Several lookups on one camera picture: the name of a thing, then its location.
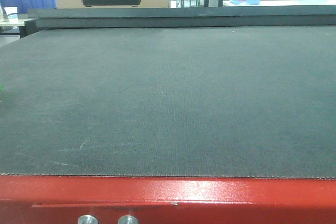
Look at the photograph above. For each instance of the dark grey conveyor belt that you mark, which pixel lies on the dark grey conveyor belt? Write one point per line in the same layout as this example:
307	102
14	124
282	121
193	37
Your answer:
201	102

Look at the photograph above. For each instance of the red conveyor frame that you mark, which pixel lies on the red conveyor frame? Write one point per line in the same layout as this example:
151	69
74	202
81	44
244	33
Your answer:
63	199

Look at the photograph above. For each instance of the silver right button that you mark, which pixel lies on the silver right button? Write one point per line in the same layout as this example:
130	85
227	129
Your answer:
128	219

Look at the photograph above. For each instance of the dark grey conveyor rail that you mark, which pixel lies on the dark grey conveyor rail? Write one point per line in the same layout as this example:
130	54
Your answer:
230	16

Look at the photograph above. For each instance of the silver left button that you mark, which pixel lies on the silver left button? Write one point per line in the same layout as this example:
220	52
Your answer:
87	219

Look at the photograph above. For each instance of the silver button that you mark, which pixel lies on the silver button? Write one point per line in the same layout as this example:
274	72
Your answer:
128	219
87	219

